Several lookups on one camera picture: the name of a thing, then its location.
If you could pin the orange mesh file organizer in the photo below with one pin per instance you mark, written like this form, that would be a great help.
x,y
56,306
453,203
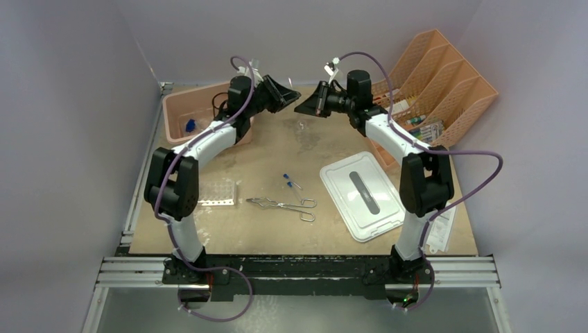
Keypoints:
x,y
432,83

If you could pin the blue capped clear syringe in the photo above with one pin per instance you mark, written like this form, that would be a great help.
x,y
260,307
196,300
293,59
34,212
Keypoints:
x,y
191,126

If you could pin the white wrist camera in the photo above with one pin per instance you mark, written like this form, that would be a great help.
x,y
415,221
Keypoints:
x,y
332,69
251,71

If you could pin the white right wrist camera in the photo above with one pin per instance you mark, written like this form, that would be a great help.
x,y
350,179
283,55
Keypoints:
x,y
332,69

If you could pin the clear well plate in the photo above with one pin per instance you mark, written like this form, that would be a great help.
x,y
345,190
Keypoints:
x,y
217,193

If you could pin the metal crucible tongs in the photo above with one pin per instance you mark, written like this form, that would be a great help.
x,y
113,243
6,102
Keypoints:
x,y
302,208

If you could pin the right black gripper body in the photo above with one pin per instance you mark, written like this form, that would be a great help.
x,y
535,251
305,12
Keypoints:
x,y
339,102

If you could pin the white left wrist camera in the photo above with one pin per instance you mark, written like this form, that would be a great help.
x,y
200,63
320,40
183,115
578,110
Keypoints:
x,y
251,71

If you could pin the set of coloured markers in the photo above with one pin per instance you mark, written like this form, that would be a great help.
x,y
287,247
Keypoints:
x,y
428,133

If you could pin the white plastic strip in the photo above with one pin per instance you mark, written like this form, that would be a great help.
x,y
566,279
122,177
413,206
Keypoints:
x,y
440,232

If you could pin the aluminium rail frame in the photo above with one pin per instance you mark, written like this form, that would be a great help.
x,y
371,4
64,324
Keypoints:
x,y
251,253

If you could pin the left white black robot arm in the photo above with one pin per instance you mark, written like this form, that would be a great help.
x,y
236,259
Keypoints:
x,y
172,185

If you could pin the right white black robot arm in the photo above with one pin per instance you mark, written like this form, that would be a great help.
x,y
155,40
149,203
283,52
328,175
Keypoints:
x,y
426,183

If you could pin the blue capped test tube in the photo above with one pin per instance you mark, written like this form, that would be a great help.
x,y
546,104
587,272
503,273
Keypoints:
x,y
294,189
292,180

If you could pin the white plastic bin lid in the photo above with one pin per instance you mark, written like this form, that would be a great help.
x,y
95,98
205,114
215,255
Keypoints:
x,y
364,196

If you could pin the pink plastic bin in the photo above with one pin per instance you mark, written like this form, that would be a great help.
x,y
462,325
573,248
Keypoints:
x,y
199,103

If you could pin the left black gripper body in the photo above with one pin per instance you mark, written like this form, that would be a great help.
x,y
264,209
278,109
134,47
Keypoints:
x,y
266,98

